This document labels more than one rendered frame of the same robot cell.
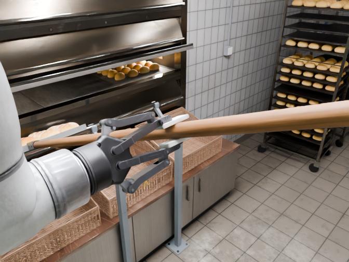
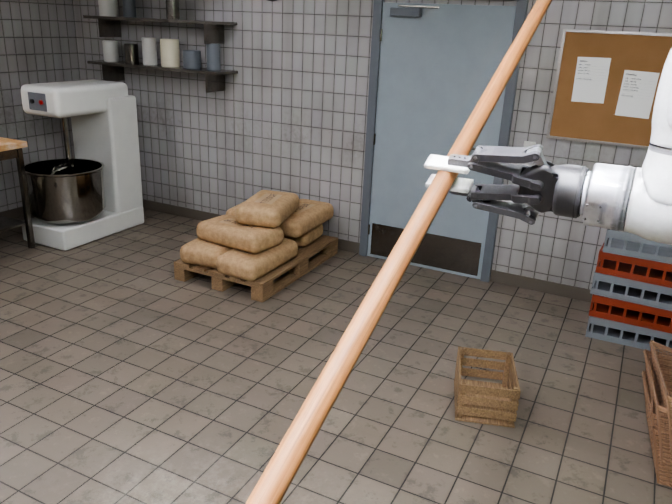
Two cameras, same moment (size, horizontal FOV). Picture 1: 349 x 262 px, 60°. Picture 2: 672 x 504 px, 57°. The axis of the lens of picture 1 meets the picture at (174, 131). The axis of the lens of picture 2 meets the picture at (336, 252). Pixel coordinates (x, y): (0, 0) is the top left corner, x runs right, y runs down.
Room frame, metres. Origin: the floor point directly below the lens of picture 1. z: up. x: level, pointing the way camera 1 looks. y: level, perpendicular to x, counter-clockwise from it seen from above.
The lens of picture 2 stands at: (0.99, 0.85, 1.90)
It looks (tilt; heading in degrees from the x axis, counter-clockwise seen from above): 20 degrees down; 251
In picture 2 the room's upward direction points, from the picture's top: 3 degrees clockwise
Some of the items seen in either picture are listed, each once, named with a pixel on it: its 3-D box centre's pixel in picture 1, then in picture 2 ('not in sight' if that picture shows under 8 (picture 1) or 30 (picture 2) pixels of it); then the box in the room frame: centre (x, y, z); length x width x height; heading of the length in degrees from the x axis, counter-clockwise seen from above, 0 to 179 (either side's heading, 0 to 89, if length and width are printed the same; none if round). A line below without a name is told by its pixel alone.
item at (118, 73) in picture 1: (119, 64); not in sight; (2.67, 0.49, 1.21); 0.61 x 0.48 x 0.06; 45
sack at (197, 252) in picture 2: not in sight; (219, 245); (0.36, -3.76, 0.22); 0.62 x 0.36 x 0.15; 50
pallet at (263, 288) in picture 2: not in sight; (261, 257); (0.01, -3.84, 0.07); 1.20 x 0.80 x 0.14; 45
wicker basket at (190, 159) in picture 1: (179, 139); not in sight; (2.20, -0.04, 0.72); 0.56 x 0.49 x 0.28; 135
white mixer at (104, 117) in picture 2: not in sight; (79, 160); (1.40, -5.00, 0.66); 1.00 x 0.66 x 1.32; 45
